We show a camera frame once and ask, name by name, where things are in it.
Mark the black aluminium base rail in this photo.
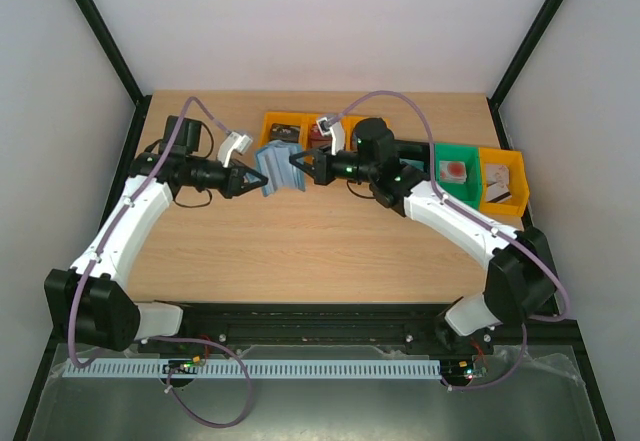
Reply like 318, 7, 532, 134
112, 302, 584, 357

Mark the far right orange bin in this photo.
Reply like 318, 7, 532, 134
478, 147, 530, 217

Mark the left black frame post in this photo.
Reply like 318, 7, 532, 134
74, 0, 149, 107

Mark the green bin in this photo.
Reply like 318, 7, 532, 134
435, 143, 483, 209

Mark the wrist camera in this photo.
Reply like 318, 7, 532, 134
217, 131, 253, 167
316, 114, 346, 155

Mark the orange bin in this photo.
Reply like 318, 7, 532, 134
342, 115, 367, 137
304, 115, 331, 150
478, 147, 530, 217
259, 111, 309, 148

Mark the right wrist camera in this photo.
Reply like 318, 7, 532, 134
316, 114, 346, 155

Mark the white pink credit card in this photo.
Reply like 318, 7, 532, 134
485, 182, 512, 204

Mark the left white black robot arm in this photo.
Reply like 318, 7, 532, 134
44, 116, 268, 351

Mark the right black frame post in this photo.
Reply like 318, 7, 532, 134
488, 0, 564, 111

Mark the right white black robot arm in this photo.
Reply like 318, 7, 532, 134
289, 118, 560, 353

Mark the teal leather card holder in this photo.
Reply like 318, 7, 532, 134
255, 140, 306, 197

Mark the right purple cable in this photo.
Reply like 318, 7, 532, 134
329, 90, 572, 393

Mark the white pink card stack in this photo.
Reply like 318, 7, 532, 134
484, 163, 510, 186

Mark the teal card stack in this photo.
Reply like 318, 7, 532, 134
401, 158, 429, 180

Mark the black frame post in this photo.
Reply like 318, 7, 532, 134
74, 0, 149, 107
488, 0, 564, 111

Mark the red white card stack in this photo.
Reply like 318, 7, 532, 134
439, 160, 467, 184

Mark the black card stack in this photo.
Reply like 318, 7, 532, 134
269, 123, 300, 144

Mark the black bin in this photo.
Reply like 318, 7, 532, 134
395, 140, 435, 180

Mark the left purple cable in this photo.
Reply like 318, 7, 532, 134
65, 96, 254, 428

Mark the light blue cable duct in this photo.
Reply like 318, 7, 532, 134
62, 358, 441, 380

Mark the purple cable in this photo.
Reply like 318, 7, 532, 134
65, 96, 254, 428
329, 90, 572, 393

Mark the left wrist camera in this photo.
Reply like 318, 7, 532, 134
217, 131, 253, 167

